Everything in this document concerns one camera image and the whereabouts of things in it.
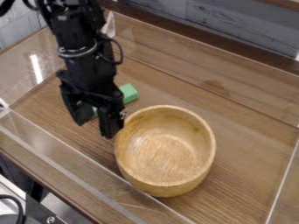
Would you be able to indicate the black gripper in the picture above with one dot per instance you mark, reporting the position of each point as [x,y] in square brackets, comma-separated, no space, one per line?
[88,67]

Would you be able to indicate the green rectangular block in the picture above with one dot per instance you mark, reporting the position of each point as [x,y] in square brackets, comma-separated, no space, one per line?
[128,93]

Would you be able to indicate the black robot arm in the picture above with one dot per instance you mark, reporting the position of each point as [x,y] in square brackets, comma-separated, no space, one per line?
[76,21]

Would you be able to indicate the brown wooden bowl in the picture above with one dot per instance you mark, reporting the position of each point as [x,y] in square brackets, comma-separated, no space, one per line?
[164,150]

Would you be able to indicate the clear acrylic corner bracket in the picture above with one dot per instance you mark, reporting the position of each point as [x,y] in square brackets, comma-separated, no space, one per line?
[109,26]

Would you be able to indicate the grey metal frame bracket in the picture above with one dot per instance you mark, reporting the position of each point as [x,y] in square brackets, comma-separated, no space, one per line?
[50,211]

